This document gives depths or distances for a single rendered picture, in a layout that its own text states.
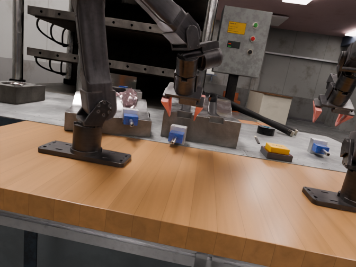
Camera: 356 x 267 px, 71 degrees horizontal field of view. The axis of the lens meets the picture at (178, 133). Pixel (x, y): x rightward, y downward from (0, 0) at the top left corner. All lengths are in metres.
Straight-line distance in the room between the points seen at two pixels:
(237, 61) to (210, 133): 0.94
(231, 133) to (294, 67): 10.41
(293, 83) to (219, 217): 10.84
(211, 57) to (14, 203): 0.54
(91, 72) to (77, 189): 0.24
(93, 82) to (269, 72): 10.52
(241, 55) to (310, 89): 9.78
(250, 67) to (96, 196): 1.45
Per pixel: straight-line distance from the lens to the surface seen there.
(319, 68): 11.52
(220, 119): 0.89
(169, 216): 0.41
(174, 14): 0.63
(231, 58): 1.72
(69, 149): 0.63
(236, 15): 1.76
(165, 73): 1.65
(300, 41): 11.34
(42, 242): 1.16
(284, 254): 0.43
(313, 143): 1.07
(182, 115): 0.88
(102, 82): 0.56
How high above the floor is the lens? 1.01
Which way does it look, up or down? 13 degrees down
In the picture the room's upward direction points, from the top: 9 degrees clockwise
